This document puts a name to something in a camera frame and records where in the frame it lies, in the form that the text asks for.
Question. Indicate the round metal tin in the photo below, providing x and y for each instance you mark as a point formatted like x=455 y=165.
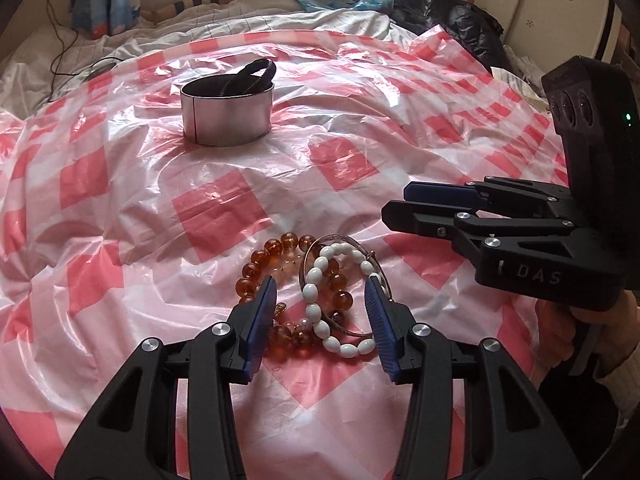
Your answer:
x=225 y=120

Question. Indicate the striped pillow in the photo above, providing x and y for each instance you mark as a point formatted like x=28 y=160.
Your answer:
x=200 y=2

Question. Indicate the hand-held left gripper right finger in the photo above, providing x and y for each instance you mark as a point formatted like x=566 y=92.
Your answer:
x=382 y=325

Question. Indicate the person's right forearm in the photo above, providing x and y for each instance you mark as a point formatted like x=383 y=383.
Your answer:
x=625 y=380

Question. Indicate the black puffer jacket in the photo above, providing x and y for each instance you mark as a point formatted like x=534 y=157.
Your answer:
x=460 y=15

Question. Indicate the round charging pad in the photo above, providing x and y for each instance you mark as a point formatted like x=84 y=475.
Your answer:
x=100 y=67

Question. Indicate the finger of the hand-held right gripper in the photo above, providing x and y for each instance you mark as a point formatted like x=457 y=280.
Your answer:
x=435 y=191
x=415 y=219

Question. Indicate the thin silver bangle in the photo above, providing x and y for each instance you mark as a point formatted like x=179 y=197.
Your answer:
x=371 y=255

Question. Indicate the white striped duvet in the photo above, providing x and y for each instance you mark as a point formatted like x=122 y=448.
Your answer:
x=250 y=20

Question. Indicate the red white checkered plastic sheet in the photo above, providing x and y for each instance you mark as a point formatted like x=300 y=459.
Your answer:
x=150 y=185

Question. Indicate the blue plastic bag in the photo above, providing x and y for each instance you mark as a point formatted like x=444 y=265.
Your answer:
x=370 y=1

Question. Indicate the person's right hand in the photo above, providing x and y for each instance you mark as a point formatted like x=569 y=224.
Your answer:
x=552 y=327

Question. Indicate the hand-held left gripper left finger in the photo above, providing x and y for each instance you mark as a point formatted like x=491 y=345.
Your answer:
x=260 y=320

